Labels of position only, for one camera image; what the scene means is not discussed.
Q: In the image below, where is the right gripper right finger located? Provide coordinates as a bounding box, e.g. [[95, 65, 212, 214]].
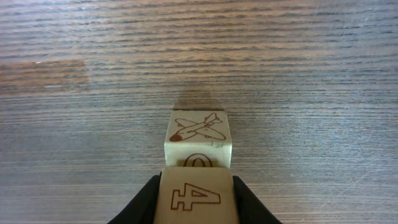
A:
[[233, 175, 282, 224]]

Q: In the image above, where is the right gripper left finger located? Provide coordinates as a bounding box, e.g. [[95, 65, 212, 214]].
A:
[[108, 174, 161, 224]]

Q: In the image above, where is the blue L block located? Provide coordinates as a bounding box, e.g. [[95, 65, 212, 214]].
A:
[[154, 167, 239, 224]]

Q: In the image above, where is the wooden block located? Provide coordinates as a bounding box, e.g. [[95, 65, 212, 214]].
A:
[[164, 110, 233, 169]]

